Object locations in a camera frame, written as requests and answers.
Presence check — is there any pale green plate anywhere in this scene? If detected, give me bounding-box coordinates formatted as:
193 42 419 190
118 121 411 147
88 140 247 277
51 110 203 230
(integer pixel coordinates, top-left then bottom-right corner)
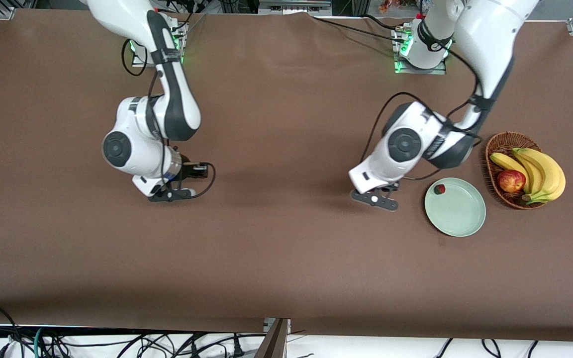
424 178 486 237

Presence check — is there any small yellow banana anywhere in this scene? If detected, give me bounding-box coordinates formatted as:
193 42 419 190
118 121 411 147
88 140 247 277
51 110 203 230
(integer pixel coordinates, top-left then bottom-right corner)
489 152 531 194

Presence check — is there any brown wicker basket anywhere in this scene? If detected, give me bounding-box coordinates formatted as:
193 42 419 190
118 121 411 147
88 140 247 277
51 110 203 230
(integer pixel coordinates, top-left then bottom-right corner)
485 132 549 210

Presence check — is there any red apple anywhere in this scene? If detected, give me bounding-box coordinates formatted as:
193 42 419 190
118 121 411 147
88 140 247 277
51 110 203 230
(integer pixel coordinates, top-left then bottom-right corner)
497 170 527 193

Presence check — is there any brown table cover sheet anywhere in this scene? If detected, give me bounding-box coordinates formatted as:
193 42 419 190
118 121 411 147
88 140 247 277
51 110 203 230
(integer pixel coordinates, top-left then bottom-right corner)
0 9 573 343

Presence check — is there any yellow banana bunch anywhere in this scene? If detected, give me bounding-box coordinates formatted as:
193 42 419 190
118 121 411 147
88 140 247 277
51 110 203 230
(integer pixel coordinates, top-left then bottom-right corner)
515 148 566 205

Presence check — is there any grey metal box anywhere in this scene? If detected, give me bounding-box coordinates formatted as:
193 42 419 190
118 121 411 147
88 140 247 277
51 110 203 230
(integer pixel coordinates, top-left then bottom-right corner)
258 0 332 15

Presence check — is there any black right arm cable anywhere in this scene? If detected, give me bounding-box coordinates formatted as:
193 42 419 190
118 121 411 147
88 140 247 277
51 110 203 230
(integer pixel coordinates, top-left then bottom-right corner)
121 39 216 200

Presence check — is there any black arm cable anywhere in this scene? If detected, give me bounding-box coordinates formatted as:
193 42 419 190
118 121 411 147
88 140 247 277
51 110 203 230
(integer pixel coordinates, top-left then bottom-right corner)
121 39 216 200
364 42 484 181

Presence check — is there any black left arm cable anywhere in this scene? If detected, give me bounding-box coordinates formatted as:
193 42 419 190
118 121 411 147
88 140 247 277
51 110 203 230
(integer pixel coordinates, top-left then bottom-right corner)
364 42 484 181

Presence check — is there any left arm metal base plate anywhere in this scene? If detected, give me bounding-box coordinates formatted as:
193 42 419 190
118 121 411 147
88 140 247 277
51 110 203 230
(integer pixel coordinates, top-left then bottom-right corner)
393 25 447 75

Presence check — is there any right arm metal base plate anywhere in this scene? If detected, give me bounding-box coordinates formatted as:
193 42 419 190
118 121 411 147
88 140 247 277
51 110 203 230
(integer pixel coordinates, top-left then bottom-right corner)
131 20 188 68

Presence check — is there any long black table cable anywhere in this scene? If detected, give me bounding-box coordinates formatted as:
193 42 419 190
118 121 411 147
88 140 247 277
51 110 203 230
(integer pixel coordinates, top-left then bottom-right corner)
309 12 411 43

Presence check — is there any short black table cable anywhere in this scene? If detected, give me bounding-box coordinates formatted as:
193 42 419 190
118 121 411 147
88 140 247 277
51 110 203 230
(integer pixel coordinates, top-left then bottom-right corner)
364 14 407 31

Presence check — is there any black cable with plug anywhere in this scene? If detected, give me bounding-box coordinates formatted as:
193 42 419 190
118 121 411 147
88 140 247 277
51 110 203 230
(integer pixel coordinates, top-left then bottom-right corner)
187 334 247 358

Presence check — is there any aluminium frame profile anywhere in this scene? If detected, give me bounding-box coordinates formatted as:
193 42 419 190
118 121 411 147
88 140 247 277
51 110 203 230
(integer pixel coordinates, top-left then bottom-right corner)
254 318 291 358

